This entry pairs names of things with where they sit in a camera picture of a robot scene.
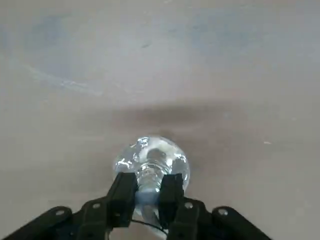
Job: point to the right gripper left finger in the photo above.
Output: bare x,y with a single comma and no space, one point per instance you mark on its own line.
120,200

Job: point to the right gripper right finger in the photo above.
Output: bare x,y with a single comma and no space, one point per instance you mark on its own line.
171,200

